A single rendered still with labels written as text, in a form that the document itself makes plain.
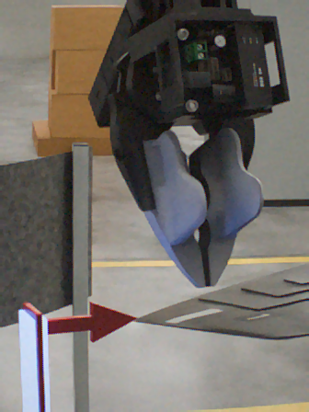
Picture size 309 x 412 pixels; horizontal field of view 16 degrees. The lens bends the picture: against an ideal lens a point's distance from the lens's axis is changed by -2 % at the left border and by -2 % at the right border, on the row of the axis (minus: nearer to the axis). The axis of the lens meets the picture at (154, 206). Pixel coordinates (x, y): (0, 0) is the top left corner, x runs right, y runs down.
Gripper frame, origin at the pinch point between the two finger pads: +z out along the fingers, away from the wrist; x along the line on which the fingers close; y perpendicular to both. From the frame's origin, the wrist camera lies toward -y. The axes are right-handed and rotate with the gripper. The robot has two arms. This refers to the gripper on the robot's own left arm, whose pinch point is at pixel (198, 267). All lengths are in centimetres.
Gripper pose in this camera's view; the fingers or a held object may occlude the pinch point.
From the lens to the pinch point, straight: 65.2
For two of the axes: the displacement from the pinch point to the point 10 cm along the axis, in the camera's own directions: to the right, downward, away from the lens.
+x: 9.1, -0.8, 4.1
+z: 1.1, 9.9, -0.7
